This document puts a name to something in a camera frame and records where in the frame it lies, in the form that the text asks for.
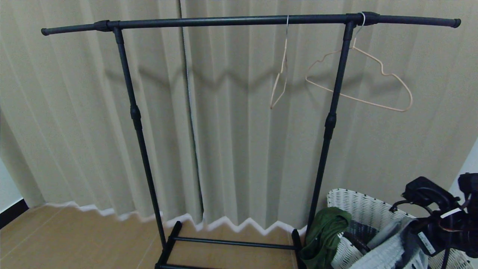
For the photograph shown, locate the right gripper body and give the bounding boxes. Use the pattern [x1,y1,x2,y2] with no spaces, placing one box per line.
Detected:
[409,216,464,258]

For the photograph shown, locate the pale grey shorts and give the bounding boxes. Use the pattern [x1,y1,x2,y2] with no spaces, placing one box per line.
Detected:
[349,216,430,269]

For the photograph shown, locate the pink clothes hanger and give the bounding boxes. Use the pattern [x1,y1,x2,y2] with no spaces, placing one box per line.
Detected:
[305,13,413,112]
[270,15,290,110]

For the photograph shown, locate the white laundry basket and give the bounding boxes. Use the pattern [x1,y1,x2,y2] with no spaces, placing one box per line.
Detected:
[327,188,478,269]

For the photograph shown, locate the black clothes rack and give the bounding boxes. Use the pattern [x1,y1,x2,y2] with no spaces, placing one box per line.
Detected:
[41,11,462,269]

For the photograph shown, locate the green garment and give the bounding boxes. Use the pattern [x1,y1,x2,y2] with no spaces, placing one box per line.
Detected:
[299,207,352,269]

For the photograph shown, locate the beige curtain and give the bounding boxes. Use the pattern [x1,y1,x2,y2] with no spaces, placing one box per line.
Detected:
[0,0,478,236]

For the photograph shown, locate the silver curtain wand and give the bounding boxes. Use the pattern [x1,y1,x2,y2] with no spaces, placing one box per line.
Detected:
[179,0,205,222]

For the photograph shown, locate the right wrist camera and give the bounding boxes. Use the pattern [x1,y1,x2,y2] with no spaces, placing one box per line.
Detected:
[390,176,461,216]

